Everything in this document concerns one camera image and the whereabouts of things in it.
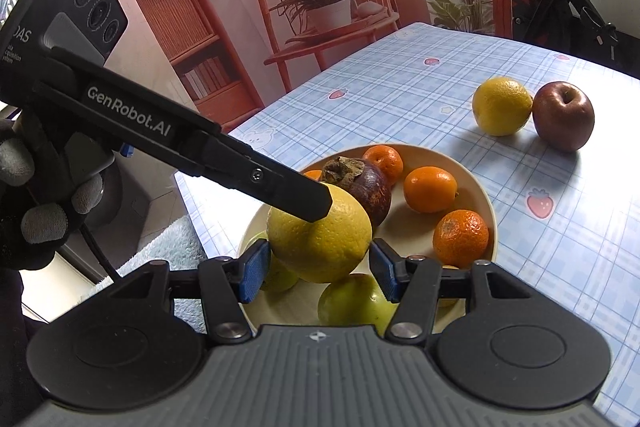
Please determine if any blue plaid tablecloth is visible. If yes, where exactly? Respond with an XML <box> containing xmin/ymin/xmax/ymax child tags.
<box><xmin>174</xmin><ymin>22</ymin><xmax>640</xmax><ymax>413</ymax></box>

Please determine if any black cable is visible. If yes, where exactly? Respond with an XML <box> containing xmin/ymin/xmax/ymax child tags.
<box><xmin>79</xmin><ymin>222</ymin><xmax>123</xmax><ymax>283</ymax></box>

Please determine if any small brown longan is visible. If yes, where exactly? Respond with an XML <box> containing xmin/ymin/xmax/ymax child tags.
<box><xmin>439</xmin><ymin>264</ymin><xmax>461</xmax><ymax>309</ymax></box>

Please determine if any cream round plate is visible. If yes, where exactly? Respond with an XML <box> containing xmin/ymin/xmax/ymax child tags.
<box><xmin>236</xmin><ymin>143</ymin><xmax>501</xmax><ymax>338</ymax></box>

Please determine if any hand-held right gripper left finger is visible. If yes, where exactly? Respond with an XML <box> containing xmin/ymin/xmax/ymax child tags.
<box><xmin>102</xmin><ymin>238</ymin><xmax>273</xmax><ymax>342</ymax></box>

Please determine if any small green apple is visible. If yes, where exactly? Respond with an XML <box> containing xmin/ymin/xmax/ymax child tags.
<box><xmin>245</xmin><ymin>231</ymin><xmax>301</xmax><ymax>293</ymax></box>
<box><xmin>317</xmin><ymin>273</ymin><xmax>399</xmax><ymax>338</ymax></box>

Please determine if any person's left hand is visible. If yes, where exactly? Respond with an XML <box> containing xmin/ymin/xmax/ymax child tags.
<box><xmin>0</xmin><ymin>104</ymin><xmax>108</xmax><ymax>272</ymax></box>

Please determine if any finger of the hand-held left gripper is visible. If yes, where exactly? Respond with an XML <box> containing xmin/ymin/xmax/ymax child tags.
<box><xmin>192</xmin><ymin>129</ymin><xmax>334</xmax><ymax>224</ymax></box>

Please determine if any dark purple mangosteen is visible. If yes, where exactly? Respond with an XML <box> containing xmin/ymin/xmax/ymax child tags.
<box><xmin>320</xmin><ymin>156</ymin><xmax>392</xmax><ymax>228</ymax></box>

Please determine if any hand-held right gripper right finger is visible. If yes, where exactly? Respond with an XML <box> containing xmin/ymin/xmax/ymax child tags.
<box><xmin>369</xmin><ymin>237</ymin><xmax>541</xmax><ymax>342</ymax></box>

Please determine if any light blue fluffy rug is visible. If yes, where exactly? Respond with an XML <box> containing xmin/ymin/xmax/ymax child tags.
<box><xmin>107</xmin><ymin>216</ymin><xmax>208</xmax><ymax>333</ymax></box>

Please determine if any yellow lemon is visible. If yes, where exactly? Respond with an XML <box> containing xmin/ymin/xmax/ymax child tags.
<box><xmin>266</xmin><ymin>182</ymin><xmax>373</xmax><ymax>284</ymax></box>
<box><xmin>472</xmin><ymin>77</ymin><xmax>534</xmax><ymax>136</ymax></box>

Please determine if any red apple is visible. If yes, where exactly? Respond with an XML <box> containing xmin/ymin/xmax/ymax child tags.
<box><xmin>532</xmin><ymin>81</ymin><xmax>595</xmax><ymax>152</ymax></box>

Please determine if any person's left forearm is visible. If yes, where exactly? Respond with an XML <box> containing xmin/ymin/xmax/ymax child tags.
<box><xmin>0</xmin><ymin>264</ymin><xmax>53</xmax><ymax>413</ymax></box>

